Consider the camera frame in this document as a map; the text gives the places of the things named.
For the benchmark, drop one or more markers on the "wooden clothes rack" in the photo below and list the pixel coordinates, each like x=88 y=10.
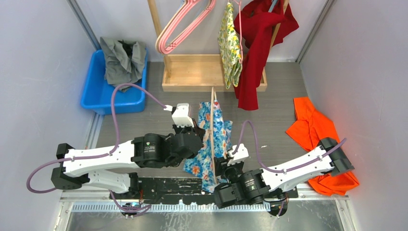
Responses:
x=187 y=72

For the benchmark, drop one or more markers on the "orange garment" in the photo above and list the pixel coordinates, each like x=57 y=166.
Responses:
x=310 y=127

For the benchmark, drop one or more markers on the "blue floral garment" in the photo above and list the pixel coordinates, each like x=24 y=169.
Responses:
x=201 y=165

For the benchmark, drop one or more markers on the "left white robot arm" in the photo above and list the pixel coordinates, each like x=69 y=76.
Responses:
x=93 y=166

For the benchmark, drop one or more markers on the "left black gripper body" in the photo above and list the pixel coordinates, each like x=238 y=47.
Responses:
x=185 y=129

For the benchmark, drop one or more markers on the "grey-blue hanger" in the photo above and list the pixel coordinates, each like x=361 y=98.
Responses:
x=273 y=5

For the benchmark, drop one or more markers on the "beige hanger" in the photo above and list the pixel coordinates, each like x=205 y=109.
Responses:
x=213 y=97

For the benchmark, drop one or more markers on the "thin pink wire hanger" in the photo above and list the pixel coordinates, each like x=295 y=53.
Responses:
x=239 y=3

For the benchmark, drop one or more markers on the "blue plastic bin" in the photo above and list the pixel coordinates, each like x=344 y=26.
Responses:
x=97 y=92

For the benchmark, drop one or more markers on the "yellow floral garment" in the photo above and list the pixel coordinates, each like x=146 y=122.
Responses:
x=230 y=48

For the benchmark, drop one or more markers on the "grey garment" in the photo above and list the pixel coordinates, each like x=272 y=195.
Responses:
x=124 y=60

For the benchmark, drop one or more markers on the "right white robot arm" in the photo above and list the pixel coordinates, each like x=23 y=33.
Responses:
x=327 y=157

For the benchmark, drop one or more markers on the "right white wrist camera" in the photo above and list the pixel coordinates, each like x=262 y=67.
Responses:
x=237 y=154

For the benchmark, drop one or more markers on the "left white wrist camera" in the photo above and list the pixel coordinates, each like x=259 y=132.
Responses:
x=180 y=114

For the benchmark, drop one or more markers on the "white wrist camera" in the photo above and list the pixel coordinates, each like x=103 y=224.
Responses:
x=180 y=114
x=237 y=154

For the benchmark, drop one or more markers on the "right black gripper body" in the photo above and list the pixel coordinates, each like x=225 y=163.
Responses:
x=231 y=172

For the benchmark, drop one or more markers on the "red skirt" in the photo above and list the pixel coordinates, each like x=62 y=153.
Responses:
x=260 y=30

